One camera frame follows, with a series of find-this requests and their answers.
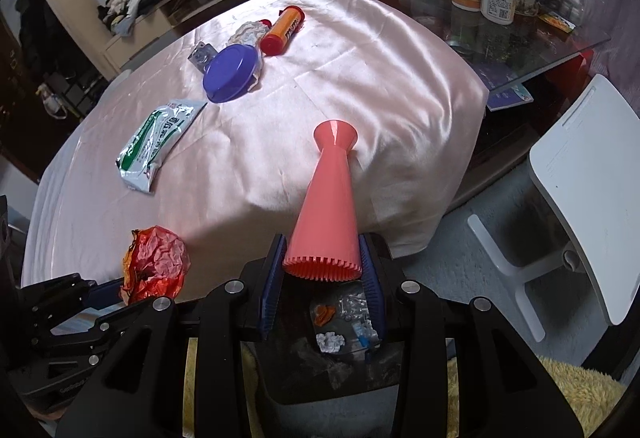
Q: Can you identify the white printed paper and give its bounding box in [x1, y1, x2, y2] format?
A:
[316, 331, 346, 354]

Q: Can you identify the crumpled white tissue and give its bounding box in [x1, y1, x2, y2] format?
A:
[226, 21, 270, 50]

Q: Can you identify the yellow fluffy towel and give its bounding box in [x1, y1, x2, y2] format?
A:
[447, 356, 626, 437]

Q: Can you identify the green white snack packet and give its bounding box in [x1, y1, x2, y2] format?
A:
[115, 99, 206, 194]

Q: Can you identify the white chair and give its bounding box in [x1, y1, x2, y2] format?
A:
[466, 73, 640, 344]

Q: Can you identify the orange tube red cap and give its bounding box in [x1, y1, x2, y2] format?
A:
[259, 6, 305, 57]

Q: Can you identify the pink ribbed plastic cone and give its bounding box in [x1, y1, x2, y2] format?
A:
[283, 120, 361, 282]

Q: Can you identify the orange red wrapper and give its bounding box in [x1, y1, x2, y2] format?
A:
[119, 226, 191, 306]

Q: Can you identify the clear blister pack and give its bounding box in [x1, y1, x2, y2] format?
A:
[188, 42, 218, 74]

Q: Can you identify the pink satin tablecloth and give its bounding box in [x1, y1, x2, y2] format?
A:
[21, 0, 488, 296]

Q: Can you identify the black trash bin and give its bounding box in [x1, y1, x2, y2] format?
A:
[254, 276, 402, 406]

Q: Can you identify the orange folded paper piece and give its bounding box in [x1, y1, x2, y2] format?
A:
[312, 304, 336, 328]

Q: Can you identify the blue booklet under glass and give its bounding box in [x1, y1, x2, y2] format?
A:
[474, 63, 534, 112]

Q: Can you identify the purple round plastic lid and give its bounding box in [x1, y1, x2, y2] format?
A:
[203, 44, 260, 103]

